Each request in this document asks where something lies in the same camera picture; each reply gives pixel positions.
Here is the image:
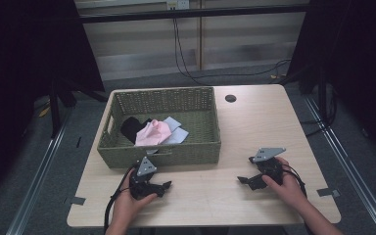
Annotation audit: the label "black cloth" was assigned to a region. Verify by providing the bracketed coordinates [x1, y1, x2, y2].
[120, 117, 153, 145]

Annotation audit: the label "black horizontal bar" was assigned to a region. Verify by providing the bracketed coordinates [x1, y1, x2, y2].
[77, 3, 311, 24]

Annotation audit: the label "black floor cable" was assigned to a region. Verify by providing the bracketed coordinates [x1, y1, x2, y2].
[299, 91, 339, 138]

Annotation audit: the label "metal floor rail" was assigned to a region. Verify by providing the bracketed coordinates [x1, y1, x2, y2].
[5, 107, 73, 235]
[303, 93, 376, 235]

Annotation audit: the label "person's right hand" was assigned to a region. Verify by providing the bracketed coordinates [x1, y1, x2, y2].
[260, 157, 308, 212]

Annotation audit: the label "pink cloth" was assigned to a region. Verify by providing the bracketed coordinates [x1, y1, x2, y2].
[134, 118, 172, 147]

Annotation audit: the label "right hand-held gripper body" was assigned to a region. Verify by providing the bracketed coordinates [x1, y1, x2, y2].
[248, 147, 287, 191]

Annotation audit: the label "yellow floor tag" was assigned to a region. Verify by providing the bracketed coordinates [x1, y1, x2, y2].
[38, 105, 52, 118]

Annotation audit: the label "green woven basket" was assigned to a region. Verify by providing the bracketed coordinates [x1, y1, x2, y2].
[96, 86, 222, 169]

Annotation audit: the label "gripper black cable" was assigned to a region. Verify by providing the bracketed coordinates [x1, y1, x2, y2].
[282, 163, 311, 235]
[103, 165, 135, 235]

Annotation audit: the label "black metal stand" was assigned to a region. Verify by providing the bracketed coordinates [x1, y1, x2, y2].
[279, 64, 338, 125]
[48, 77, 110, 139]

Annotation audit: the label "light blue cloth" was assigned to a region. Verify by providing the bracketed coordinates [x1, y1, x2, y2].
[161, 116, 190, 146]

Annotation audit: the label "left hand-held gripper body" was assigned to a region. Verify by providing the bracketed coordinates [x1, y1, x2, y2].
[128, 156, 165, 201]

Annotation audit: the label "white power outlet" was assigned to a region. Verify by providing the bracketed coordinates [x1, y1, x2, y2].
[165, 0, 191, 11]

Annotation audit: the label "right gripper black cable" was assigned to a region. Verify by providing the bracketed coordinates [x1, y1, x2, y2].
[282, 163, 311, 235]

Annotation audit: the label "dark curtain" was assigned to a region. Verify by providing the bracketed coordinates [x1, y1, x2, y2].
[286, 0, 376, 165]
[0, 0, 106, 209]

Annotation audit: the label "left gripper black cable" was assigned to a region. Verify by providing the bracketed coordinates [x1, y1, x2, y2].
[103, 165, 135, 235]

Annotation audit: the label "black wall cables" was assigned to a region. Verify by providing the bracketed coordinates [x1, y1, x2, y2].
[171, 18, 292, 87]

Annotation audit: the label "person's left hand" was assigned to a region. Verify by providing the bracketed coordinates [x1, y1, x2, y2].
[111, 168, 160, 227]

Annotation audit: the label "grey tape piece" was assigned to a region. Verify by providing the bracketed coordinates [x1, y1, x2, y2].
[316, 187, 341, 199]
[70, 196, 87, 207]

